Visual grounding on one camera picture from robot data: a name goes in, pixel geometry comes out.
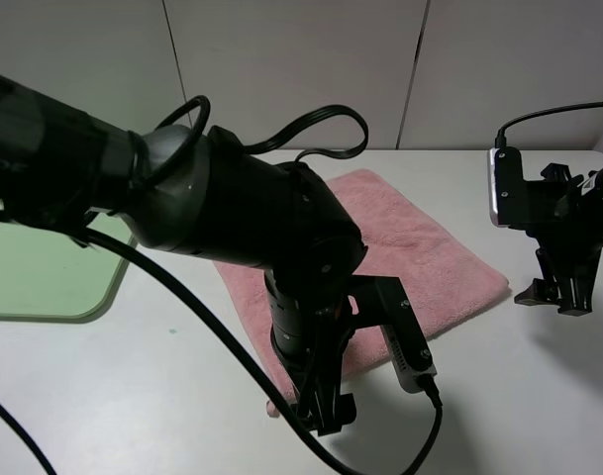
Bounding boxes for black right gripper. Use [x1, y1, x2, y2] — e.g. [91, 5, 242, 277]
[514, 163, 603, 317]

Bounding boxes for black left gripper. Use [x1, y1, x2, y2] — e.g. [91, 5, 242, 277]
[264, 270, 356, 436]

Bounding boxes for pink terry towel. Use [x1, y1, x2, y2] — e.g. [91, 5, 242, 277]
[215, 169, 509, 403]

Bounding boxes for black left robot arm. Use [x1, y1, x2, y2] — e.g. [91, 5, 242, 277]
[0, 75, 366, 435]

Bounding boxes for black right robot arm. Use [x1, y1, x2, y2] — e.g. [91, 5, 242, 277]
[514, 163, 603, 317]

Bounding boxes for green plastic tray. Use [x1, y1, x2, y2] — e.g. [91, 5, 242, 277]
[0, 224, 128, 324]

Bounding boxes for black left camera cable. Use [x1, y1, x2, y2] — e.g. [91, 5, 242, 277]
[0, 96, 445, 475]

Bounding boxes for black camera cable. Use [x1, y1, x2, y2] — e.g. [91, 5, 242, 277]
[495, 100, 603, 149]
[0, 96, 445, 475]

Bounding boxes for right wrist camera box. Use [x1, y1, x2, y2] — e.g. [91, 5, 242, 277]
[488, 146, 529, 228]

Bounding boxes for black right camera cable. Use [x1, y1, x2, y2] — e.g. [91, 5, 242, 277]
[495, 100, 603, 149]

